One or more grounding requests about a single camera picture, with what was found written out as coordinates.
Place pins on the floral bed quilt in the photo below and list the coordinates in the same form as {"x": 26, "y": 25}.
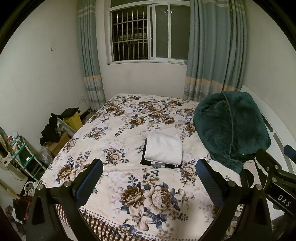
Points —
{"x": 133, "y": 200}

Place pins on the left teal striped curtain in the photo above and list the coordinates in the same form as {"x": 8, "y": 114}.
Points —
{"x": 87, "y": 42}

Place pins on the dark green plush blanket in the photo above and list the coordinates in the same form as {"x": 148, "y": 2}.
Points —
{"x": 231, "y": 127}

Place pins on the cardboard box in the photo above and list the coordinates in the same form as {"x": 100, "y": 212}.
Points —
{"x": 56, "y": 147}

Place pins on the barred sliding window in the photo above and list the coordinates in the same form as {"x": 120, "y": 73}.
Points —
{"x": 147, "y": 31}

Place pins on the small white towel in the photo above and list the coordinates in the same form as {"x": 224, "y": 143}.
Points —
{"x": 163, "y": 148}

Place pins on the white wall switch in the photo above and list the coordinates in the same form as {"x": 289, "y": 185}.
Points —
{"x": 53, "y": 47}

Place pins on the black folded garment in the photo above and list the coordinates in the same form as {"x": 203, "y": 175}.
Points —
{"x": 146, "y": 162}

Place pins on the green storage rack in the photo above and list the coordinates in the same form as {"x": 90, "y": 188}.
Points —
{"x": 25, "y": 158}

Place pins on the teal striped curtain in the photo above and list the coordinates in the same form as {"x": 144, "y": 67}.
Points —
{"x": 217, "y": 48}
{"x": 87, "y": 42}

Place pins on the black clothes pile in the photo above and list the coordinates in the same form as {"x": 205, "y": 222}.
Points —
{"x": 57, "y": 126}

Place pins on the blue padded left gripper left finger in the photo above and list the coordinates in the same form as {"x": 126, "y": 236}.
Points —
{"x": 44, "y": 223}

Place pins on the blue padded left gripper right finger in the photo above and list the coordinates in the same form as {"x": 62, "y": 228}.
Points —
{"x": 255, "y": 222}

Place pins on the white bed headboard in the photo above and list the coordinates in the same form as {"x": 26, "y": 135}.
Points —
{"x": 278, "y": 132}

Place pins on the wall power socket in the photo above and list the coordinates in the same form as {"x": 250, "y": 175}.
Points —
{"x": 81, "y": 99}

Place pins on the right teal striped curtain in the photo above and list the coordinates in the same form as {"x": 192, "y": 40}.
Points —
{"x": 217, "y": 48}

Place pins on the yellow bin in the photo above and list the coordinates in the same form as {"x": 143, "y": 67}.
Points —
{"x": 74, "y": 121}

